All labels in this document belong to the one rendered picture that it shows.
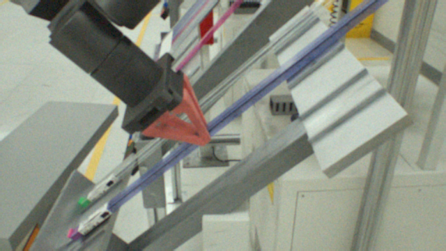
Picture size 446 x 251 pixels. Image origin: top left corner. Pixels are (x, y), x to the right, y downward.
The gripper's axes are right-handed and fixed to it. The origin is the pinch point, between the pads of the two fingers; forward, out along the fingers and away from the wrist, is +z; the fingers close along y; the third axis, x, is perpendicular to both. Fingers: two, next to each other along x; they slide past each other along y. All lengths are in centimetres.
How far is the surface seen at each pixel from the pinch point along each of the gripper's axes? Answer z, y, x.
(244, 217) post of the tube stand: 10.4, -4.8, 2.9
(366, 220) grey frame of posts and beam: 56, 22, 0
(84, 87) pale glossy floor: 26, 225, 135
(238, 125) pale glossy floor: 95, 159, 52
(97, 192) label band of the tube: 0.9, 9.0, 23.9
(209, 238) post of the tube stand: 9.6, -5.2, 8.1
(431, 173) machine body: 60, 27, -18
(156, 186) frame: 14.7, 22.7, 26.2
